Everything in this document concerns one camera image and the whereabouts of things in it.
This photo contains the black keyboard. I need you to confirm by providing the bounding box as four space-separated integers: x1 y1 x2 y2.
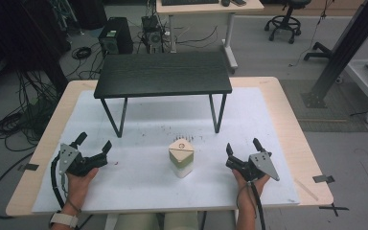
161 0 220 7

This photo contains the white cart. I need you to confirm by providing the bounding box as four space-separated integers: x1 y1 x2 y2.
344 18 368 125

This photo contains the black tape cross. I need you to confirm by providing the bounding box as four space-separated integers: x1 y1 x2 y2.
319 202 350 218

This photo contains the open computer case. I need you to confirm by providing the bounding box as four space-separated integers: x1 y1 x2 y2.
140 14 165 55

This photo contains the light wooden table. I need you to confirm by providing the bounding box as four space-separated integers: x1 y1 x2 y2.
5 76 334 218

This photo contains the black low shelf table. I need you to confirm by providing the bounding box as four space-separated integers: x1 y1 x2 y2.
93 51 233 139

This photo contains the hand-held gripper cable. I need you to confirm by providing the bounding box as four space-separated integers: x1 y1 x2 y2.
236 180 267 230
50 154 69 210

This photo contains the beige desk with white legs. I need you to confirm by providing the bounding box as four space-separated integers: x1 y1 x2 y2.
155 0 265 72

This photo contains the left hand-held gripper cable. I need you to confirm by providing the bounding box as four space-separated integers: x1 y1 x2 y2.
50 154 69 210

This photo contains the grey floor mat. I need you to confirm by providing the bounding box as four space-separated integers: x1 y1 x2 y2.
279 79 368 133

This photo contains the white mat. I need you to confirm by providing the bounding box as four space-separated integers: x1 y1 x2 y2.
32 86 301 215

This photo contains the beige wrist watch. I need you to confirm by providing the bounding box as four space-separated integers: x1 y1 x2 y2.
48 210 80 229

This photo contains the black tape strip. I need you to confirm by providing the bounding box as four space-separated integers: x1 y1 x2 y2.
311 174 335 184
18 162 40 173

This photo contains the tangle of black floor cables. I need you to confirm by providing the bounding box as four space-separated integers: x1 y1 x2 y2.
0 70 62 153

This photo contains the coiled black cable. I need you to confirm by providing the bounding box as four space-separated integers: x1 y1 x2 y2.
71 46 93 60

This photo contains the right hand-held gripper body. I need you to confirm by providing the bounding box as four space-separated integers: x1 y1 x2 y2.
225 150 281 182

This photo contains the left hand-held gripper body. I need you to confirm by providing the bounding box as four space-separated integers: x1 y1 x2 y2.
57 143 109 177

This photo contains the beige green white carton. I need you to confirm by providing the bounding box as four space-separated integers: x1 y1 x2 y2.
168 138 196 179

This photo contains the right hand-held gripper cable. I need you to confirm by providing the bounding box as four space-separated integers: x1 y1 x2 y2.
236 180 267 230

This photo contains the black metal pillar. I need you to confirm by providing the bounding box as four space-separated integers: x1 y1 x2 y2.
301 0 368 109

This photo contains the black computer tower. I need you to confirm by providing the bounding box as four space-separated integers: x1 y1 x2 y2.
98 16 134 56

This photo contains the black office chair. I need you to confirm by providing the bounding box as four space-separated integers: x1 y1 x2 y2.
264 0 312 45

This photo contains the person's right hand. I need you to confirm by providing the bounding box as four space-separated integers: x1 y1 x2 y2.
231 168 271 209

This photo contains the person's left hand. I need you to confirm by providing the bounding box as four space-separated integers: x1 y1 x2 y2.
64 167 100 209

